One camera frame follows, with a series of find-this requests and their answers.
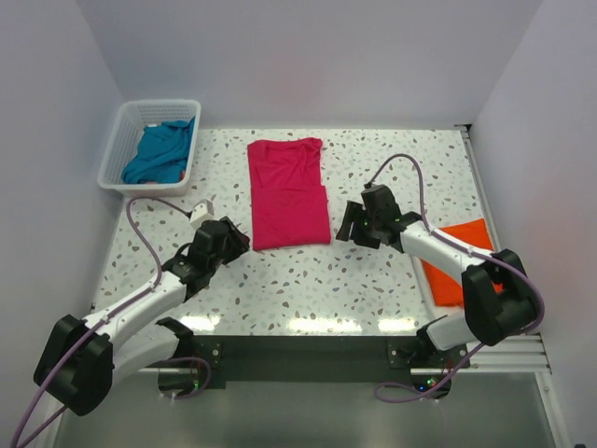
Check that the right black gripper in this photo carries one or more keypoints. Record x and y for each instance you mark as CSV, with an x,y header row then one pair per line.
x,y
354,213

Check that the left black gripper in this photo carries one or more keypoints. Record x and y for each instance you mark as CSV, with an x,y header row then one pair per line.
x,y
237,241

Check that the magenta t shirt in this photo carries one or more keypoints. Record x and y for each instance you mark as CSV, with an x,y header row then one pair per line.
x,y
289,203

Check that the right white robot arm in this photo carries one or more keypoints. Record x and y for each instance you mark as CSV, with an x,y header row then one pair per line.
x,y
499,299

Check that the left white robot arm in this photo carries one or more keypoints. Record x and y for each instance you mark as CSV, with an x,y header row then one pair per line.
x,y
84,356

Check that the white cloth under stack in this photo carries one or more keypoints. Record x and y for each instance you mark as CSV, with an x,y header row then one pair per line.
x,y
427,297

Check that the pink garment in basket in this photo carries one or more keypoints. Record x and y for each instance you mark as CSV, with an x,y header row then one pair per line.
x,y
166,178

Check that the blue t shirt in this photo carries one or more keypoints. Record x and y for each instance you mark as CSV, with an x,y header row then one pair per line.
x,y
162,148

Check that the folded orange t shirt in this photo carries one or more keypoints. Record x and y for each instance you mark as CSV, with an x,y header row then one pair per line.
x,y
444,280

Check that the white plastic basket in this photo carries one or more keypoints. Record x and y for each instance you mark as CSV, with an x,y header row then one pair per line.
x,y
127,131

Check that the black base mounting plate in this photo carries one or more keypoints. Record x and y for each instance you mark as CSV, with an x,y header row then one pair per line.
x,y
308,359

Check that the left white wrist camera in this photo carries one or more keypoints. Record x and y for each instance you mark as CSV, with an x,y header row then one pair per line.
x,y
201,212

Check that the aluminium frame rail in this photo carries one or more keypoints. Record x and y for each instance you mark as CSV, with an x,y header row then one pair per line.
x,y
517,354

